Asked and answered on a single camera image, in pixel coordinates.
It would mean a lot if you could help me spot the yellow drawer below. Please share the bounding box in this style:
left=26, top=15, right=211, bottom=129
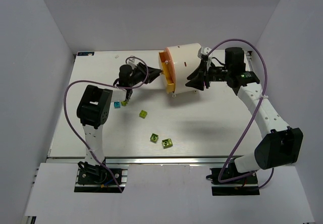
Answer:
left=158, top=49, right=176, bottom=93

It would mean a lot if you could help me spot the cream cylindrical drawer cabinet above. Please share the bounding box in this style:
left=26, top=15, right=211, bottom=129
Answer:
left=165, top=43, right=201, bottom=97

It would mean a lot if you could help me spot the lime square lego brick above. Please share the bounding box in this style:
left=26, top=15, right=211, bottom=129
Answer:
left=150, top=133, right=159, bottom=143
left=139, top=110, right=148, bottom=119
left=161, top=138, right=173, bottom=149

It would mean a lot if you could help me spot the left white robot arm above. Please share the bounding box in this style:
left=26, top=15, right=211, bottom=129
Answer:
left=77, top=63, right=162, bottom=166

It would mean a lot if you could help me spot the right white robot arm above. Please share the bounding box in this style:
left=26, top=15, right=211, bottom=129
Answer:
left=186, top=47, right=303, bottom=178

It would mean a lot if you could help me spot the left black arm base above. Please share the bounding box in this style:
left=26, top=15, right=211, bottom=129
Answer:
left=74, top=161, right=126, bottom=193

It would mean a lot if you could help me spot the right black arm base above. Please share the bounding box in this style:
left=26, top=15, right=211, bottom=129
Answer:
left=205, top=168, right=260, bottom=196

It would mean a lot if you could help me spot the small cyan lego brick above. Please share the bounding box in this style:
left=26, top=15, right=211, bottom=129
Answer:
left=114, top=102, right=121, bottom=108

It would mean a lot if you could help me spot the left blue corner label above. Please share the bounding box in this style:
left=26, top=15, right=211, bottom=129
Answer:
left=77, top=51, right=94, bottom=57

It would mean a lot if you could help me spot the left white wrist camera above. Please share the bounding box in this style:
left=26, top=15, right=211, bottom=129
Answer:
left=126, top=56, right=136, bottom=69

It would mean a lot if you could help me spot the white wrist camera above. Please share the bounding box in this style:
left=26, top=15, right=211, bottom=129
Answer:
left=126, top=56, right=136, bottom=69
left=197, top=46, right=212, bottom=68

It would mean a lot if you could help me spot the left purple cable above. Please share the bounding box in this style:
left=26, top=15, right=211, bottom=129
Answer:
left=64, top=57, right=149, bottom=193

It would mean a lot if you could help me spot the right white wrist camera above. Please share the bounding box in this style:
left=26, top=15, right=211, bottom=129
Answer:
left=197, top=46, right=212, bottom=68

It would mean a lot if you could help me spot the aluminium table rail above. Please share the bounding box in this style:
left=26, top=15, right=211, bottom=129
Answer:
left=47, top=155, right=287, bottom=168

